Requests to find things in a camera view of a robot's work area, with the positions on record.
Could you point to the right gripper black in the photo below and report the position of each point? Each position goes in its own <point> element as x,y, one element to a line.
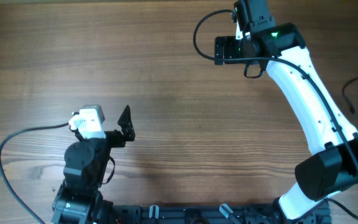
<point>221,50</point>

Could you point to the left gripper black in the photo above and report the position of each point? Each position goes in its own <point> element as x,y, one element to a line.
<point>117,138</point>

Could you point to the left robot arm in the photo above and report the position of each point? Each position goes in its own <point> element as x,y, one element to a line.
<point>78,199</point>

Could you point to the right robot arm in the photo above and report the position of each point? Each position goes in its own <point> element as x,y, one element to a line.
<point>281,52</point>

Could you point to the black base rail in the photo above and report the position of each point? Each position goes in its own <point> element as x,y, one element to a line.
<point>262,213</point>

